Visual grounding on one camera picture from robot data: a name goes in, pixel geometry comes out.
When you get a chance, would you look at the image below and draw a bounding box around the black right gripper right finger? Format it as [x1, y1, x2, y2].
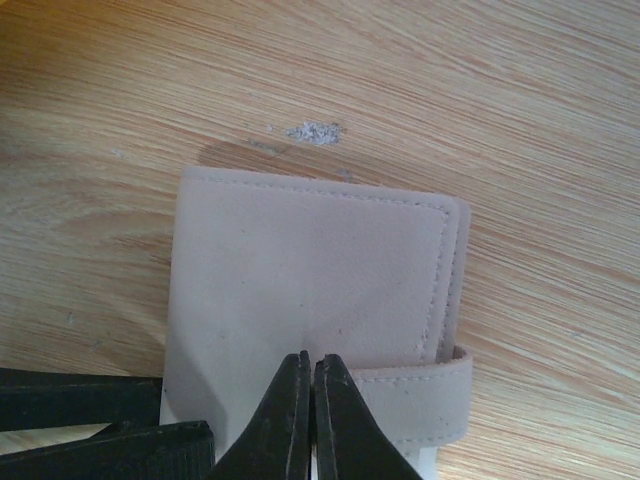
[314, 354, 420, 480]

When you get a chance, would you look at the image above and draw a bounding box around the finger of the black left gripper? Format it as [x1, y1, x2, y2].
[1, 368, 162, 432]
[1, 421, 215, 479]

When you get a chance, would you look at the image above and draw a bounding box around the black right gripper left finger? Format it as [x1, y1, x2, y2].
[208, 351, 311, 480]

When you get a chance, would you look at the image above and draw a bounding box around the beige card holder wallet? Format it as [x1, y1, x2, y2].
[160, 166, 472, 479]

